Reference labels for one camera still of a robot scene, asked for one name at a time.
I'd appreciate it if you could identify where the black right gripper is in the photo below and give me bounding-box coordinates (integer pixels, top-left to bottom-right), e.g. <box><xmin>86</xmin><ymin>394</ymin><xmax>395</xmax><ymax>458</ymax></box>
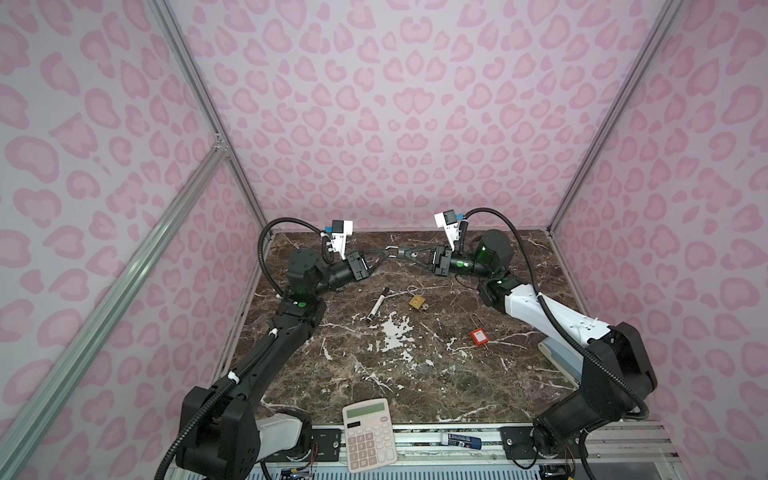
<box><xmin>407</xmin><ymin>244</ymin><xmax>494</xmax><ymax>281</ymax></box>

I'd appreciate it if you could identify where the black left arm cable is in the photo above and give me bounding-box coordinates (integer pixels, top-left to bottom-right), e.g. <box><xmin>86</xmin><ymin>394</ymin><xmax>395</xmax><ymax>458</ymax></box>
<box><xmin>257</xmin><ymin>217</ymin><xmax>325</xmax><ymax>298</ymax></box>

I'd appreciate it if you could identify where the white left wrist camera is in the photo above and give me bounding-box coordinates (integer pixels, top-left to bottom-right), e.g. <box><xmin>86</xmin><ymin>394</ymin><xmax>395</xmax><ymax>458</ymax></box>
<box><xmin>320</xmin><ymin>220</ymin><xmax>354</xmax><ymax>264</ymax></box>

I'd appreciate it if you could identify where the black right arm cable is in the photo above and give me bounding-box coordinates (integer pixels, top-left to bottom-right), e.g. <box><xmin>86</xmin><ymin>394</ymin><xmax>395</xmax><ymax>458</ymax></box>
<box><xmin>464</xmin><ymin>206</ymin><xmax>652</xmax><ymax>421</ymax></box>

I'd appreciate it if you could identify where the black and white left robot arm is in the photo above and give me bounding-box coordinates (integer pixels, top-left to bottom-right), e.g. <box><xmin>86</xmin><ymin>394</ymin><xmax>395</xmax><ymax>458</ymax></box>
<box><xmin>155</xmin><ymin>249</ymin><xmax>381</xmax><ymax>479</ymax></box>

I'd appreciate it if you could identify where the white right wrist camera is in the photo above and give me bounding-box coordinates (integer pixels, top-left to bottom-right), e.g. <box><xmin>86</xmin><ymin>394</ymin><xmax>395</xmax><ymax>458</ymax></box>
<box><xmin>434</xmin><ymin>210</ymin><xmax>468</xmax><ymax>251</ymax></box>

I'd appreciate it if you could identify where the brass padlock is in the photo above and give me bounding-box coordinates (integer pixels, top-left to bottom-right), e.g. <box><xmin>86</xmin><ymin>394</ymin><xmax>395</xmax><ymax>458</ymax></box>
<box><xmin>408</xmin><ymin>294</ymin><xmax>429</xmax><ymax>311</ymax></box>

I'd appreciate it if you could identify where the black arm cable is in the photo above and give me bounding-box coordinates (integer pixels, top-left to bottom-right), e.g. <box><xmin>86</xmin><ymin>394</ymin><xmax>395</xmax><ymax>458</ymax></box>
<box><xmin>257</xmin><ymin>217</ymin><xmax>325</xmax><ymax>298</ymax></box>
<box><xmin>464</xmin><ymin>206</ymin><xmax>652</xmax><ymax>421</ymax></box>

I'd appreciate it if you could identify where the blue and white glue stick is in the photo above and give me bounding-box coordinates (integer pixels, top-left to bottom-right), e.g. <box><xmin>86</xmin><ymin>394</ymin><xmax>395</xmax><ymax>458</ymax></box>
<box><xmin>441</xmin><ymin>433</ymin><xmax>482</xmax><ymax>450</ymax></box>

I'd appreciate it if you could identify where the white desk calculator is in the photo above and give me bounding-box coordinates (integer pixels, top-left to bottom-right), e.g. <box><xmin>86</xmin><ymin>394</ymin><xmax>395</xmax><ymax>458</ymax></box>
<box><xmin>342</xmin><ymin>398</ymin><xmax>397</xmax><ymax>473</ymax></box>

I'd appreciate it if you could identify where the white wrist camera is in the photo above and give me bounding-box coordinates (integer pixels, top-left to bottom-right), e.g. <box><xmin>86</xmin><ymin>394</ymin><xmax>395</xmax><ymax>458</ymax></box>
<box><xmin>320</xmin><ymin>220</ymin><xmax>354</xmax><ymax>264</ymax></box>
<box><xmin>434</xmin><ymin>210</ymin><xmax>468</xmax><ymax>251</ymax></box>

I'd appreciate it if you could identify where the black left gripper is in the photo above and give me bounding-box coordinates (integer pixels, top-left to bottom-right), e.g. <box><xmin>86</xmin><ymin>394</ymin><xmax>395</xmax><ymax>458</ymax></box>
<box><xmin>312</xmin><ymin>250</ymin><xmax>389</xmax><ymax>302</ymax></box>

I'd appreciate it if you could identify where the red padlock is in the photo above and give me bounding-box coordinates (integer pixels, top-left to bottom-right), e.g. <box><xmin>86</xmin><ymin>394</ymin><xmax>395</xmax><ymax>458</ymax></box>
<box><xmin>470</xmin><ymin>313</ymin><xmax>490</xmax><ymax>347</ymax></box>

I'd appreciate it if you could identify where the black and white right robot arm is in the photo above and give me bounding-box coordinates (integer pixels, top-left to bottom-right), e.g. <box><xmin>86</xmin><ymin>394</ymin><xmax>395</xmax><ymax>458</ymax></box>
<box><xmin>392</xmin><ymin>230</ymin><xmax>658</xmax><ymax>457</ymax></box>

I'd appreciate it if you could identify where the aluminium front rail frame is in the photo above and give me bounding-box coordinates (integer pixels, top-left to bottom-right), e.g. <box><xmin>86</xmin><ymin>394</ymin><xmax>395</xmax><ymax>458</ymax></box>
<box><xmin>161</xmin><ymin>419</ymin><xmax>685</xmax><ymax>480</ymax></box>

